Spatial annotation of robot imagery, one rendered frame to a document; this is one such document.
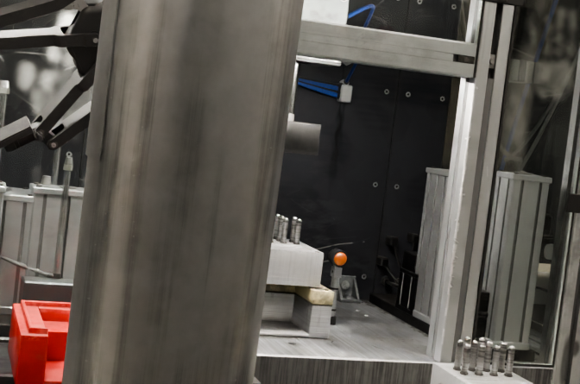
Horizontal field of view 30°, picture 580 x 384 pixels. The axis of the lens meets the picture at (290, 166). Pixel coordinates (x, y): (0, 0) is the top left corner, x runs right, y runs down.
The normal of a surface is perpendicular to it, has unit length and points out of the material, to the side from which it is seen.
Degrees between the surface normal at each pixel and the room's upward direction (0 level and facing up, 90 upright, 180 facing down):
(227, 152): 93
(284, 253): 90
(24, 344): 90
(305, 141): 90
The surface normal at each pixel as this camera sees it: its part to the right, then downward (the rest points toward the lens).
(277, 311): 0.29, 0.08
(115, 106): -0.66, -0.01
